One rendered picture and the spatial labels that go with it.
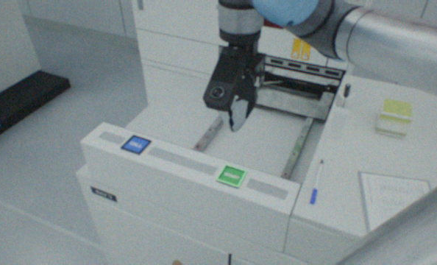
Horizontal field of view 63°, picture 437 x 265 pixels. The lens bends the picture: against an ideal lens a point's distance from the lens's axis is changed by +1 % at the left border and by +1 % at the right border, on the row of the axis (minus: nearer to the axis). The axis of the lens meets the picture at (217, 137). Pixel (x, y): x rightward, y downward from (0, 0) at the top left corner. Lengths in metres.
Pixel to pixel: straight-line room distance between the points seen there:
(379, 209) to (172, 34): 0.97
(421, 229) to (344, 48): 0.32
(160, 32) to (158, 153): 0.67
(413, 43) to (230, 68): 0.27
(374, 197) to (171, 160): 0.46
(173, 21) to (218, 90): 0.85
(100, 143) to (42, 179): 1.45
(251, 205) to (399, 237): 0.54
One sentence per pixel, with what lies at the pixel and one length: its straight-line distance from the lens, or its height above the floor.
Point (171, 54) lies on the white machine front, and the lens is 1.47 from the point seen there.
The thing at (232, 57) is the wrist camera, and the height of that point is 1.27.
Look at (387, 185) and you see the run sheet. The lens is 0.87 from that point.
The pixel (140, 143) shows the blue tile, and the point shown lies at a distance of 0.91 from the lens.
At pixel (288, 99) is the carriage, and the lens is 1.23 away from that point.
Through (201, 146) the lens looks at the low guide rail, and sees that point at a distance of 1.06.
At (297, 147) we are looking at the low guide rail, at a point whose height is 0.85.
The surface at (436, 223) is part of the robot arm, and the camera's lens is 0.25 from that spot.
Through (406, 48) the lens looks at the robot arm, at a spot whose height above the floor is 1.37.
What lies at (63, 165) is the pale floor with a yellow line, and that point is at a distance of 2.41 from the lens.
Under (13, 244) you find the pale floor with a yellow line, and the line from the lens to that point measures 2.12.
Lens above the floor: 1.55
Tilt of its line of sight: 40 degrees down
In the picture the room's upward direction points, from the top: straight up
